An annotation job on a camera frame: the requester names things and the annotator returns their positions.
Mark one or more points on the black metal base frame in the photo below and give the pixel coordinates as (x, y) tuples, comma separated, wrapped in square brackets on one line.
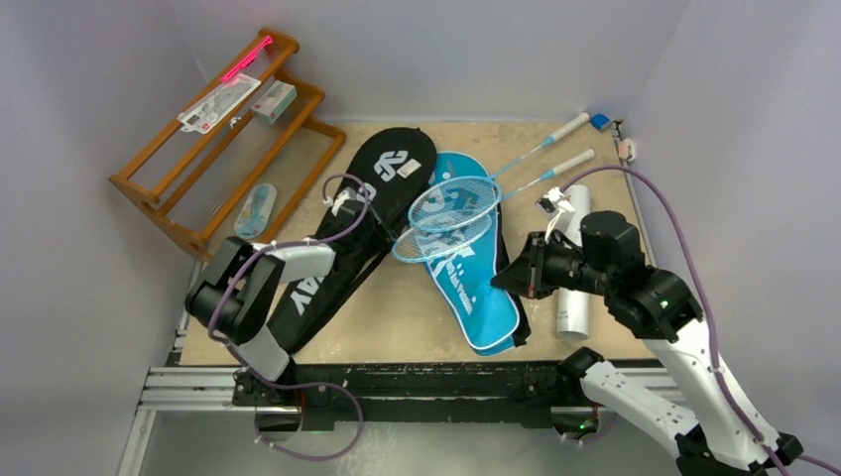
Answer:
[(529, 393)]

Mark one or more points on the blue racket cover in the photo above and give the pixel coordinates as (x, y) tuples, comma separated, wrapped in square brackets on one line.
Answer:
[(491, 320)]

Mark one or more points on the light blue badminton racket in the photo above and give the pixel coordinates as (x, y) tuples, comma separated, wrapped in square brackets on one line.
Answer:
[(416, 246), (457, 202)]

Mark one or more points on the blue white plastic packet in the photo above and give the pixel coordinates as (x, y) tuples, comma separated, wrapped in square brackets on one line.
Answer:
[(254, 215)]

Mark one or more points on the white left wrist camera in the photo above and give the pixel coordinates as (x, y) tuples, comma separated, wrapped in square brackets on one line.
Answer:
[(345, 203)]

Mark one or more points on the wooden shelf rack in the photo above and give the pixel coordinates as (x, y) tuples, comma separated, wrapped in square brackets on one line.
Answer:
[(192, 186)]

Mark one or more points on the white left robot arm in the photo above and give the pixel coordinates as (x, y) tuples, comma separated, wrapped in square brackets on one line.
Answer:
[(233, 294)]

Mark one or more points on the black Crossway racket cover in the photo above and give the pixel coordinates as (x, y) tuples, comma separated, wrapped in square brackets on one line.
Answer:
[(392, 168)]

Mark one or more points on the clear stationery packet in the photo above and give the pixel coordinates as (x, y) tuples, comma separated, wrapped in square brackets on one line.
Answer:
[(206, 113)]

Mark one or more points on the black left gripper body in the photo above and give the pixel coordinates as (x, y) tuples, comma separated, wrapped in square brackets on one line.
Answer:
[(371, 235)]

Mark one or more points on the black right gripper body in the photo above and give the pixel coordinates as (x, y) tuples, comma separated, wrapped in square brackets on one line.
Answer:
[(535, 264)]

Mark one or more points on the small blue block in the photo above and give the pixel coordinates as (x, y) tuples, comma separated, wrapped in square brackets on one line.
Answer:
[(600, 122)]

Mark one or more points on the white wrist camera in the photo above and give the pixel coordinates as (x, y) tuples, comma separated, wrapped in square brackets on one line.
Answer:
[(558, 209), (345, 203)]

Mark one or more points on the small white box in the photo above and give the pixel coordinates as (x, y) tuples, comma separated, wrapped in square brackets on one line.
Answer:
[(274, 102)]

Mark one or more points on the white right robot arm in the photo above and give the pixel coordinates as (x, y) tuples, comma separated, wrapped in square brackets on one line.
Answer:
[(716, 430)]

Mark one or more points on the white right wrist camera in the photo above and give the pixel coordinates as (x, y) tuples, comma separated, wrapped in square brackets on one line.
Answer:
[(558, 209)]

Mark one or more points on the pink white clip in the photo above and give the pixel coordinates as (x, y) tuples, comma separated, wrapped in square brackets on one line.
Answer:
[(626, 150)]

